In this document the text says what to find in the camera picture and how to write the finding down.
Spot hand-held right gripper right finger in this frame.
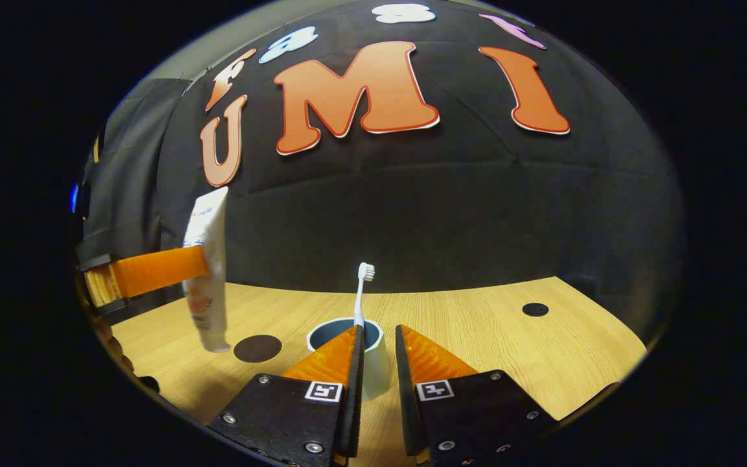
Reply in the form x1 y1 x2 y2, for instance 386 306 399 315
394 324 559 467

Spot pale blue cup wooden handle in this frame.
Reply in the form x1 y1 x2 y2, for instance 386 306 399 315
307 317 390 401

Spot black backdrop cloth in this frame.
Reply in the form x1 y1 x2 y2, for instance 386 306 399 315
74 0 685 338

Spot white toothpaste tube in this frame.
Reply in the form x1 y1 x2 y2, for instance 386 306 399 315
182 186 231 354

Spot dark brown round coaster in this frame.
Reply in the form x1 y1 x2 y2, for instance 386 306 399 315
233 335 283 363

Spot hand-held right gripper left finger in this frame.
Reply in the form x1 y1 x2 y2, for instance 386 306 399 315
207 324 366 467

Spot pale blue toothbrush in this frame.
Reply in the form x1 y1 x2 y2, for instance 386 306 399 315
353 262 376 328

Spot wooden desktop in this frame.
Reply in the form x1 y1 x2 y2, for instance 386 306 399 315
111 276 648 467

